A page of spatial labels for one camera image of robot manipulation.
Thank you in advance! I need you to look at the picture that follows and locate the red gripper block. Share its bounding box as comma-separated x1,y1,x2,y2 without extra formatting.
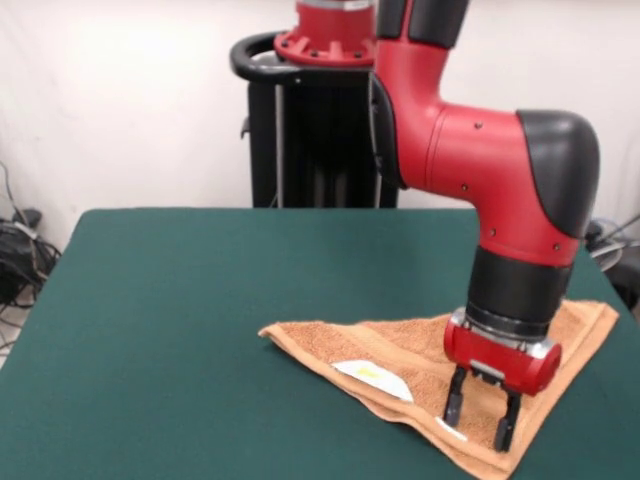
443,307,563,454

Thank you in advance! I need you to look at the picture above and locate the orange terry towel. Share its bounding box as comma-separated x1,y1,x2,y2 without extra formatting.
257,298,621,480

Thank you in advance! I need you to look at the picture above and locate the dark green table cloth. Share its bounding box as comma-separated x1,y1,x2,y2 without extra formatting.
0,208,640,480

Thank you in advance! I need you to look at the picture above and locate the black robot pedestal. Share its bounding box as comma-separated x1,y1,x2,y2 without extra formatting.
229,30,401,209

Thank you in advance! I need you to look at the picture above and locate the black cable tangle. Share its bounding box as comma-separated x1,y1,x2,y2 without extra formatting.
0,159,64,351

